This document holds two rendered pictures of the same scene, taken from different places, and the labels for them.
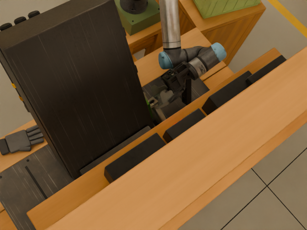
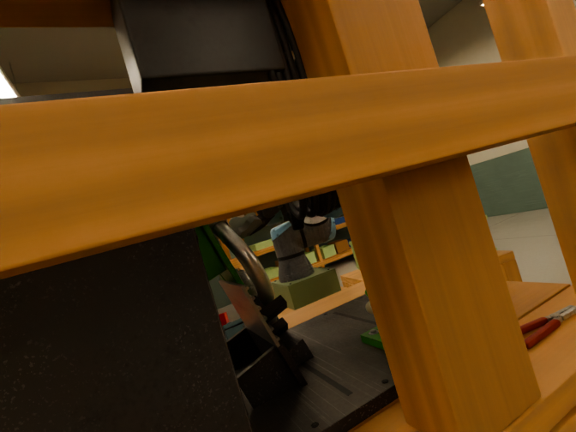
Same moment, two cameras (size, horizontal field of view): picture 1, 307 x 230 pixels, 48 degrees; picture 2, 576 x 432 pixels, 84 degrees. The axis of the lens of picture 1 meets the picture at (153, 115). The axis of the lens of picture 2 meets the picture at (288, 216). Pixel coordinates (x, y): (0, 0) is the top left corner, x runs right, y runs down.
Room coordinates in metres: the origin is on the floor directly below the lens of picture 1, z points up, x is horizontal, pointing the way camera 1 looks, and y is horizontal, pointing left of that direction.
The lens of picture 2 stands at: (0.17, -0.44, 1.17)
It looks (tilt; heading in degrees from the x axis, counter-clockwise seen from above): 1 degrees up; 33
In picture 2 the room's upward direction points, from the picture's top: 17 degrees counter-clockwise
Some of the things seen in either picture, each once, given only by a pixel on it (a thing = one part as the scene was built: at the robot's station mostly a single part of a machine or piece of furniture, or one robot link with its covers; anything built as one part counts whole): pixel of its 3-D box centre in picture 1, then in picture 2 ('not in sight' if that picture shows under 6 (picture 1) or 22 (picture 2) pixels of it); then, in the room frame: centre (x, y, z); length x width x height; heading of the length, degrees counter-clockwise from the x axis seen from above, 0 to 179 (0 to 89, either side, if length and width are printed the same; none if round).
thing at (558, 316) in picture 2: not in sight; (544, 324); (0.82, -0.44, 0.89); 0.16 x 0.05 x 0.01; 141
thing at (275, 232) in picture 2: not in sight; (287, 237); (1.28, 0.32, 1.11); 0.13 x 0.12 x 0.14; 125
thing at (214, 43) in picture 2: not in sight; (195, 45); (0.49, -0.17, 1.42); 0.17 x 0.12 x 0.15; 148
